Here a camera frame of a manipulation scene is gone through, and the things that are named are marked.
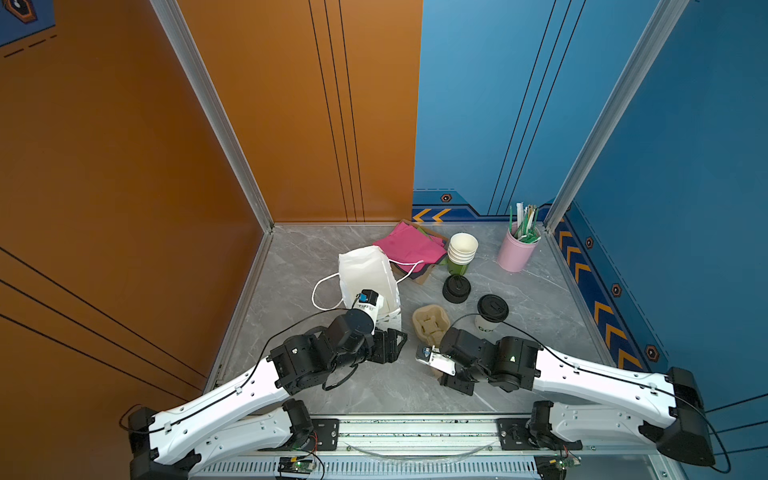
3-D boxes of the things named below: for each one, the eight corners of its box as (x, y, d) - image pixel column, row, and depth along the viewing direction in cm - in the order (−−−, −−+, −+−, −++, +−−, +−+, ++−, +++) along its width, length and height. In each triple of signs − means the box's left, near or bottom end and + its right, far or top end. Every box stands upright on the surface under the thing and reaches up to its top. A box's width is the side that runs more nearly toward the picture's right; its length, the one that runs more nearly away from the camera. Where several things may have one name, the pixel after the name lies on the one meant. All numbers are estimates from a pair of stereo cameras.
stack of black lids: (443, 303, 99) (445, 295, 95) (441, 282, 104) (442, 274, 101) (469, 303, 99) (472, 295, 95) (466, 282, 104) (468, 274, 101)
